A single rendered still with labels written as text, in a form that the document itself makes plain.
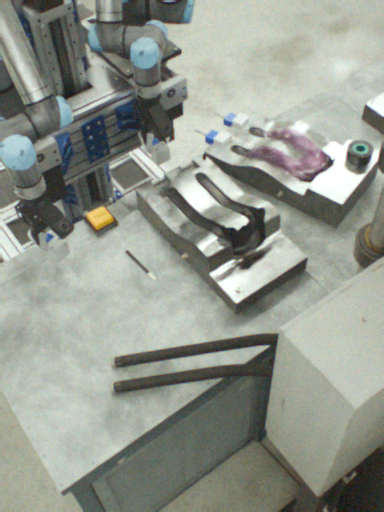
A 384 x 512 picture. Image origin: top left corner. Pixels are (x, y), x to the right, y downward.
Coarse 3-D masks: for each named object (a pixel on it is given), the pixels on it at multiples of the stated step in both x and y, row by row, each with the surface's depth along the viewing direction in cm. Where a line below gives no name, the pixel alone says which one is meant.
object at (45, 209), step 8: (48, 200) 155; (40, 208) 154; (48, 208) 154; (56, 208) 155; (40, 216) 154; (48, 216) 154; (56, 216) 154; (64, 216) 155; (48, 224) 154; (56, 224) 154; (64, 224) 154; (72, 224) 155; (56, 232) 154; (64, 232) 154
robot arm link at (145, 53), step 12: (132, 48) 163; (144, 48) 162; (156, 48) 163; (132, 60) 165; (144, 60) 163; (156, 60) 164; (144, 72) 166; (156, 72) 167; (144, 84) 169; (156, 84) 170
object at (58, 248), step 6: (48, 234) 171; (48, 240) 170; (54, 240) 168; (60, 240) 168; (66, 240) 168; (48, 246) 167; (54, 246) 166; (60, 246) 167; (66, 246) 169; (48, 252) 168; (54, 252) 166; (60, 252) 168; (66, 252) 170; (54, 258) 168; (60, 258) 169
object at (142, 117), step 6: (138, 96) 174; (138, 102) 182; (144, 102) 174; (150, 102) 174; (138, 108) 180; (138, 114) 181; (144, 114) 179; (138, 120) 184; (144, 120) 179; (150, 126) 180
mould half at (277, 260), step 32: (192, 160) 195; (160, 192) 187; (192, 192) 187; (224, 192) 187; (160, 224) 184; (192, 224) 178; (224, 224) 173; (192, 256) 175; (224, 256) 170; (256, 256) 174; (288, 256) 174; (224, 288) 168; (256, 288) 168
